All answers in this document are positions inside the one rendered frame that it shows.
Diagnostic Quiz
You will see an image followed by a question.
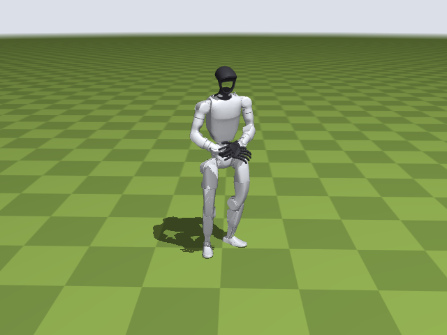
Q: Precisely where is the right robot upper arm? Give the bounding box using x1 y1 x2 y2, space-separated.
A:
190 100 211 141

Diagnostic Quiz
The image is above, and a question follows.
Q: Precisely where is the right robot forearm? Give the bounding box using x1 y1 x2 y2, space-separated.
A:
191 132 226 156

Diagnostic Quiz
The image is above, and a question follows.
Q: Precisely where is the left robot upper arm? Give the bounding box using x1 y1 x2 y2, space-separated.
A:
239 96 254 132

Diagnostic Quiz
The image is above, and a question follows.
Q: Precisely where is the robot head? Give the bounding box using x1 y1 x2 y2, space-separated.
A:
214 66 237 101

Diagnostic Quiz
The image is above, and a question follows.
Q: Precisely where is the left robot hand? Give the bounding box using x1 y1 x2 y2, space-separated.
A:
218 141 240 161

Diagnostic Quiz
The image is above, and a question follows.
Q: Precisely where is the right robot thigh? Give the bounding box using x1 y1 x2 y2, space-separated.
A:
200 158 218 218

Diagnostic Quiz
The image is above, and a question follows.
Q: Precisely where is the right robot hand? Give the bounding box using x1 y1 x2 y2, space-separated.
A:
219 146 251 164

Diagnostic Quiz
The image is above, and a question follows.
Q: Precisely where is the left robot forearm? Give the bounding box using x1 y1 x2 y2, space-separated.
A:
238 126 256 147

